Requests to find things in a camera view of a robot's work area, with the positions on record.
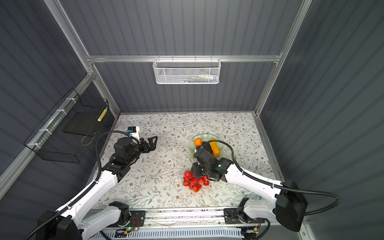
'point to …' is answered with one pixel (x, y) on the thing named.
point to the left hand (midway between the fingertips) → (150, 137)
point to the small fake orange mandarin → (198, 142)
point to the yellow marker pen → (99, 119)
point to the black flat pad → (83, 123)
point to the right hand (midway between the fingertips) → (194, 169)
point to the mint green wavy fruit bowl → (205, 138)
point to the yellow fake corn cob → (214, 147)
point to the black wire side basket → (59, 136)
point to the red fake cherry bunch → (194, 183)
